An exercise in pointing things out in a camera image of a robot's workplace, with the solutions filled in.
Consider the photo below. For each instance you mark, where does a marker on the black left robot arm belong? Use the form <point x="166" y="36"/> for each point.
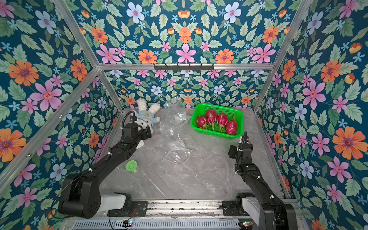
<point x="80" y="195"/>

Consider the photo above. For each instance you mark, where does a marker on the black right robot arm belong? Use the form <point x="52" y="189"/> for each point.
<point x="268" y="211"/>

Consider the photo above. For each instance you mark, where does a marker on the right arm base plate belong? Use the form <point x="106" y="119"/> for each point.
<point x="232" y="208"/>

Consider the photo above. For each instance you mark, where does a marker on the white plush bear toy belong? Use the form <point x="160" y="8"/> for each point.
<point x="146" y="113"/>

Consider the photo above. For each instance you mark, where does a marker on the black hook rail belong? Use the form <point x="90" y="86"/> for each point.
<point x="183" y="67"/>

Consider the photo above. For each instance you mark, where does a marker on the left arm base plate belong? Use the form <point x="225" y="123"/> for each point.
<point x="130" y="209"/>

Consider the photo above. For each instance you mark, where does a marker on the clear zip-top bag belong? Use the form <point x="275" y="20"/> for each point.
<point x="174" y="121"/>
<point x="178" y="153"/>

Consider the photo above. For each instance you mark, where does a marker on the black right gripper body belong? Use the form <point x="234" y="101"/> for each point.
<point x="244" y="146"/>

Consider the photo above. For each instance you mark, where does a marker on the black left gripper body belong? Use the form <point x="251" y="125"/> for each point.
<point x="142" y="135"/>

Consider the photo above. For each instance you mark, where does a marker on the white rectangular box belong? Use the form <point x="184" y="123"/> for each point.
<point x="141" y="144"/>

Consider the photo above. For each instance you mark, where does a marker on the green plastic basket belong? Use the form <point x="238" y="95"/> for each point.
<point x="201" y="109"/>

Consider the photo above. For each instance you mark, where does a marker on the pink dragon fruit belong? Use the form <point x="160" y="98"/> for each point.
<point x="202" y="122"/>
<point x="211" y="116"/>
<point x="222" y="120"/>
<point x="232" y="126"/>

